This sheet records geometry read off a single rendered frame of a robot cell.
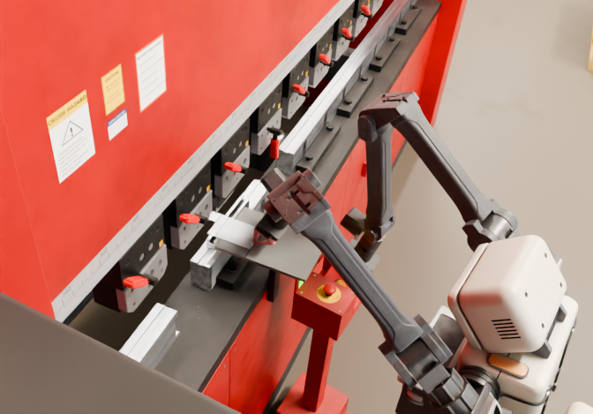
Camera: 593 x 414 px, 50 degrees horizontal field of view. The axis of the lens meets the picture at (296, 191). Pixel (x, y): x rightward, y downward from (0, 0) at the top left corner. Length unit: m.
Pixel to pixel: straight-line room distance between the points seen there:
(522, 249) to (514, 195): 2.48
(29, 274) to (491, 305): 0.84
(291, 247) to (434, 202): 1.91
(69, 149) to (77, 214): 0.12
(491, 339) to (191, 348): 0.76
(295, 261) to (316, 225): 0.63
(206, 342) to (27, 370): 1.34
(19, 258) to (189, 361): 1.07
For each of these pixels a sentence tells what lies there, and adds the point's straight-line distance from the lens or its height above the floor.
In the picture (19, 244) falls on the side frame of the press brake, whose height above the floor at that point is 1.81.
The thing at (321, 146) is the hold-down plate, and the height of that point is 0.90.
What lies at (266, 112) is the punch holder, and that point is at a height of 1.30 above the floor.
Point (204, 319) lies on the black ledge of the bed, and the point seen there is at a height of 0.87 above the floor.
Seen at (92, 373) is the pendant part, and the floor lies 1.95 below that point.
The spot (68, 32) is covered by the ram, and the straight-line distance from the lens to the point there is 0.94.
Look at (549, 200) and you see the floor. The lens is 3.84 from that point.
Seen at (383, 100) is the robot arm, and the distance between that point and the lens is 1.51.
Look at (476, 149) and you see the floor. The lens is 4.05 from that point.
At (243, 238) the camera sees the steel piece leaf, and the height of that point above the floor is 1.00.
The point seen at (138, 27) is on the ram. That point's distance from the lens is 1.07.
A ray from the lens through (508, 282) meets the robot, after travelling 1.24.
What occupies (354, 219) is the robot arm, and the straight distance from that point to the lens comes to 1.81.
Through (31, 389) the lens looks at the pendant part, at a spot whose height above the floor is 1.95.
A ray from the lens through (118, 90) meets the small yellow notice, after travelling 1.07.
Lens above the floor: 2.23
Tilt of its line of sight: 40 degrees down
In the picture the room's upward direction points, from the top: 6 degrees clockwise
